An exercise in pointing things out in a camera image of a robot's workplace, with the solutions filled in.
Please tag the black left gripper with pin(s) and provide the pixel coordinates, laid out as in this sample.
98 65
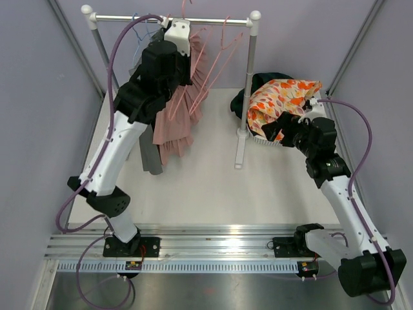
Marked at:
186 61

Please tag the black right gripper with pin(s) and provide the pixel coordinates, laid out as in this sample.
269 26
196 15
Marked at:
289 123

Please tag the orange floral skirt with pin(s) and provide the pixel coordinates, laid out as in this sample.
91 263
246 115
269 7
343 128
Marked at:
278 96

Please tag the pink hanger of floral skirt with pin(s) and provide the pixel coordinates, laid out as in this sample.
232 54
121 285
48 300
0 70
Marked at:
188 98

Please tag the dark green plaid skirt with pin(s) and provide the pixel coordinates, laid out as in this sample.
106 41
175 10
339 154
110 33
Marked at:
258 80

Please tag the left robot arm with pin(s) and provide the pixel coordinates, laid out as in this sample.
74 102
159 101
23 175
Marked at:
97 184

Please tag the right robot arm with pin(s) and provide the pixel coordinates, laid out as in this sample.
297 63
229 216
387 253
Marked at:
367 264

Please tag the pink pleated skirt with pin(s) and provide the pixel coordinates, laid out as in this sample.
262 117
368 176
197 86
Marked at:
172 132

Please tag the grey skirt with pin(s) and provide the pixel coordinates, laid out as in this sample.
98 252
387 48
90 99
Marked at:
150 151

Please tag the white perforated plastic basket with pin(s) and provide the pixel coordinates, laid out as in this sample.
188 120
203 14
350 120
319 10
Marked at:
261 140

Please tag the silver clothes rack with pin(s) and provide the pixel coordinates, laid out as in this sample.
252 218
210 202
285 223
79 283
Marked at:
252 22

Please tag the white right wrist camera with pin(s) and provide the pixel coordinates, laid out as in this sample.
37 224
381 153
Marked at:
313 109

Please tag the aluminium frame post left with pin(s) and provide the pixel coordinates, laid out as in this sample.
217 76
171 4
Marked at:
74 43

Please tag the aluminium frame post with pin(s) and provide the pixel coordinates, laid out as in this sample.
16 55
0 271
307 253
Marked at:
74 43
369 20

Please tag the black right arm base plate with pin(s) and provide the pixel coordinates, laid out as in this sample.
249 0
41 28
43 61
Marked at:
289 247

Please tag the aluminium frame post right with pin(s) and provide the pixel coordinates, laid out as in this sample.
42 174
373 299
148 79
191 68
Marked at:
369 20

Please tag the white slotted cable duct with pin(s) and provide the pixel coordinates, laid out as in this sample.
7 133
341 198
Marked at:
180 267

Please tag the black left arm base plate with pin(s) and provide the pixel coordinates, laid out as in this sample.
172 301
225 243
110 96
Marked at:
148 247

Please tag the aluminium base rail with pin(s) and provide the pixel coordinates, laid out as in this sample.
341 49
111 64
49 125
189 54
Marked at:
199 242

